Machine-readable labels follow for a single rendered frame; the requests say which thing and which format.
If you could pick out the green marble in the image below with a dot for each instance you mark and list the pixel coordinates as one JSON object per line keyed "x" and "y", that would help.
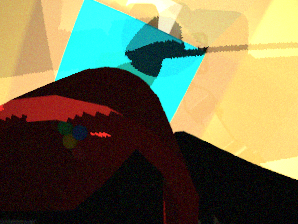
{"x": 65, "y": 128}

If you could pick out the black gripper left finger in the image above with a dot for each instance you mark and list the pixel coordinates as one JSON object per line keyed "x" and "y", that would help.
{"x": 133, "y": 195}

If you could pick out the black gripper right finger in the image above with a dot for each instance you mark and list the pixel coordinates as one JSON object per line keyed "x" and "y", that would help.
{"x": 235, "y": 191}

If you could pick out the red cup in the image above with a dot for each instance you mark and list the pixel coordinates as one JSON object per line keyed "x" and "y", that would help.
{"x": 121, "y": 113}

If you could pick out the yellow marble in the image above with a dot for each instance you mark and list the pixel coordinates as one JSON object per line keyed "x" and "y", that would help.
{"x": 69, "y": 141}

